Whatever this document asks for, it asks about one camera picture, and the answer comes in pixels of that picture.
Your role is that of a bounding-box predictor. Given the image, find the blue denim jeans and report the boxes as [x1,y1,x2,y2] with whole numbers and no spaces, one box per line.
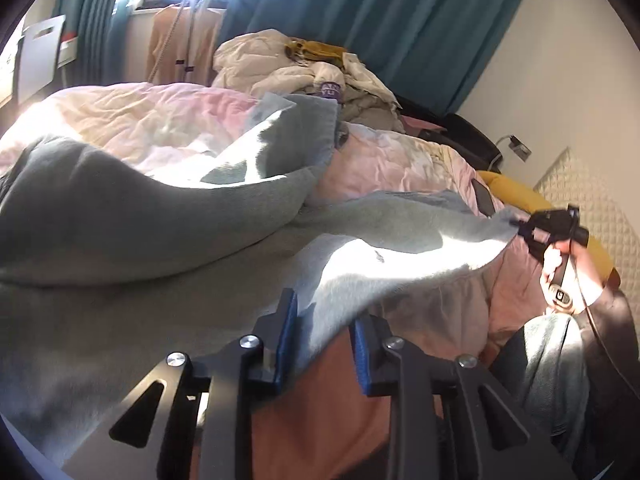
[1,96,515,463]

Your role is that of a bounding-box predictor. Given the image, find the pile of cream clothes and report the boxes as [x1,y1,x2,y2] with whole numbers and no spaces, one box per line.
[213,28,405,132]

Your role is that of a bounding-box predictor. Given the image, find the person right hand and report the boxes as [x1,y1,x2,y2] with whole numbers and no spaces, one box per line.
[540,240,604,314]

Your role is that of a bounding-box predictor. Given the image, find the yellow plush pillow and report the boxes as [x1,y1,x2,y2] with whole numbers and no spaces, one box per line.
[480,170,620,290]

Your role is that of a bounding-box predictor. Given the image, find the pastel pink bed duvet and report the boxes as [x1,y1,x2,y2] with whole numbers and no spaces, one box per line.
[1,84,540,479]

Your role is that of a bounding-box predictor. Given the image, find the black bedside object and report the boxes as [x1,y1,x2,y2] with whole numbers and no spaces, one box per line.
[397,96,503,172]

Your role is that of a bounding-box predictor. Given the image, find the dark teal right curtain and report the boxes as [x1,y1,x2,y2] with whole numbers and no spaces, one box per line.
[219,0,522,115]

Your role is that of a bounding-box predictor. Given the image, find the dark teal curtain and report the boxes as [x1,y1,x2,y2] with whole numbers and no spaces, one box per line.
[53,0,128,87]
[219,0,522,115]

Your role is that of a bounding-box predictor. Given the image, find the mustard yellow garment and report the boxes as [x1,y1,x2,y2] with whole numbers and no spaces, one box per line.
[284,38,347,70]

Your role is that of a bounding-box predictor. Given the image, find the beige hanging garment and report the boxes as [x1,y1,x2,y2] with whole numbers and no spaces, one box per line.
[144,3,224,86]

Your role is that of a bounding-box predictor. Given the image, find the white chair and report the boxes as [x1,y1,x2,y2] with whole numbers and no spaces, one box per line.
[15,15,65,103]

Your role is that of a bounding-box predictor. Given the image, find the dark teal left curtain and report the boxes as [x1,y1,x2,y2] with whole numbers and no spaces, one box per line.
[53,0,128,87]

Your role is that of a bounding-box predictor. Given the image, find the garment steamer stand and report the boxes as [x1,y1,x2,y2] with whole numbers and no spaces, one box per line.
[146,0,229,84]

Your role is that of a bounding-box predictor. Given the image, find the wall power socket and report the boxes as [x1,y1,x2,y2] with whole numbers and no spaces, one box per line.
[509,136,532,162]

